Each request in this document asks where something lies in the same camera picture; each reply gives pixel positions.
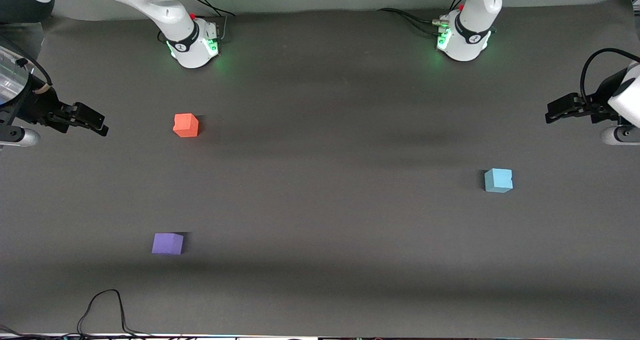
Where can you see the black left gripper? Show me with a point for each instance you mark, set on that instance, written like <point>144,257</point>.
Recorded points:
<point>600,101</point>

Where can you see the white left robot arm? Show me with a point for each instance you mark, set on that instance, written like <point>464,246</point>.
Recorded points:
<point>470,24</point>

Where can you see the dark grey table cover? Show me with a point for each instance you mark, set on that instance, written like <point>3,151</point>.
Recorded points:
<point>320,220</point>

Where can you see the orange foam block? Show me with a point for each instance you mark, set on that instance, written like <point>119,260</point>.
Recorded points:
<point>185,125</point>

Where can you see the light blue foam block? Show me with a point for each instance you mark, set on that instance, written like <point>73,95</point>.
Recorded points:
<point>498,180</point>

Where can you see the purple foam block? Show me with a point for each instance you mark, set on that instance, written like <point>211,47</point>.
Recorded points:
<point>167,244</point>

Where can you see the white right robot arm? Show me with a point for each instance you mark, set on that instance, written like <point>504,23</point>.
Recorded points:
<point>165,9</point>

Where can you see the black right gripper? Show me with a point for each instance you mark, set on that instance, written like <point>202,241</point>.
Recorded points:
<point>34,107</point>

